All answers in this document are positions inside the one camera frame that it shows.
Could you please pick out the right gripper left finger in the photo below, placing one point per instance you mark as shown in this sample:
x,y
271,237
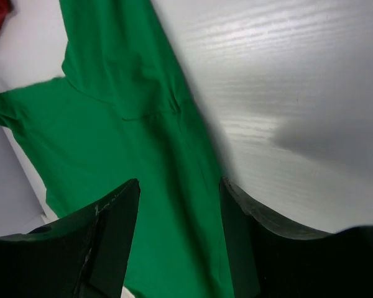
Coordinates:
x,y
84,254

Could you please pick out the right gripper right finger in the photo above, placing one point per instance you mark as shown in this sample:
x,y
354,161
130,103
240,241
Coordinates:
x,y
271,255

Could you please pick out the green t shirt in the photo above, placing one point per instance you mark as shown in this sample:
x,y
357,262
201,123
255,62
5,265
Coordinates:
x,y
123,110

